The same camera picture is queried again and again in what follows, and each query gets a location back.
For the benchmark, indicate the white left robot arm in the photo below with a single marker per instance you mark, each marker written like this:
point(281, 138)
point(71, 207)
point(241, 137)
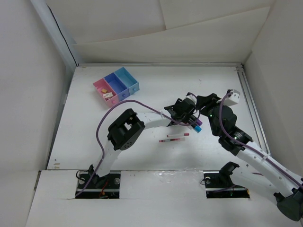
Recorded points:
point(126, 129)

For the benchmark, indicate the aluminium rail back edge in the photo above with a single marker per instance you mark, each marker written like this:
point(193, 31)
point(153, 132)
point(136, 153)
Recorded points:
point(193, 64)

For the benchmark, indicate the dark blue drawer box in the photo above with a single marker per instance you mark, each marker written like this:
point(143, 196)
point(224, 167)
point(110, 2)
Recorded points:
point(118, 86)

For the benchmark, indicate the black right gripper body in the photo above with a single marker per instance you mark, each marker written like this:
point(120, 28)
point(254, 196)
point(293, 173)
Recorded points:
point(213, 102)

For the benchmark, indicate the aluminium rail right edge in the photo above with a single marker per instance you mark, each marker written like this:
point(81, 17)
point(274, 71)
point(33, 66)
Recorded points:
point(258, 129)

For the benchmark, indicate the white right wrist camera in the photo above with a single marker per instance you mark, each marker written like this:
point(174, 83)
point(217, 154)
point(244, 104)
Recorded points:
point(233, 98)

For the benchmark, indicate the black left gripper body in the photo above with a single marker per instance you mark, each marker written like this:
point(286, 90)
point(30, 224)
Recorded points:
point(185, 117)

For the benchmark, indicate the aluminium rail edge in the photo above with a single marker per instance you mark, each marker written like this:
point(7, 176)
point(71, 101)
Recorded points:
point(258, 129)
point(193, 64)

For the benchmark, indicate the light blue drawer box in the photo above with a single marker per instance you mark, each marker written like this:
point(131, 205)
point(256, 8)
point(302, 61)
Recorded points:
point(130, 82)

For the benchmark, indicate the black purple highlighter marker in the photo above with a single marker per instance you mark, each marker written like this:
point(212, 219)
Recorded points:
point(195, 120)

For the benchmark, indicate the pink drawer box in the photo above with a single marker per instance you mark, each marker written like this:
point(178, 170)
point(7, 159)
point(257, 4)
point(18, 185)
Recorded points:
point(99, 85)

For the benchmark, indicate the black blue highlighter marker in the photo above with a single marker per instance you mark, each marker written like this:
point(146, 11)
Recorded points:
point(195, 127)

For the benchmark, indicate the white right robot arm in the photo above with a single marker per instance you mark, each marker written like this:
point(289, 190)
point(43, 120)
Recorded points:
point(274, 181)

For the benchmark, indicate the white pen pink cap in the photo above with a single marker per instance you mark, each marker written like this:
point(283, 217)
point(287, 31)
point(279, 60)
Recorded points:
point(178, 135)

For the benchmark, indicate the red gel pen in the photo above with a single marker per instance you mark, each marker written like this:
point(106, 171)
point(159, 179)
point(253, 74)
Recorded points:
point(171, 140)

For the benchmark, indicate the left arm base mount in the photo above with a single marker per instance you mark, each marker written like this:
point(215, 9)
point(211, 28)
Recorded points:
point(106, 187)

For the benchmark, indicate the white eraser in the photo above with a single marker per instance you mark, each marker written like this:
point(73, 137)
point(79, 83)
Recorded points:
point(108, 95)

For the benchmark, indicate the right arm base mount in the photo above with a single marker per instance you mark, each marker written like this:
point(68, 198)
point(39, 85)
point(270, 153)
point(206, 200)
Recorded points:
point(218, 184)

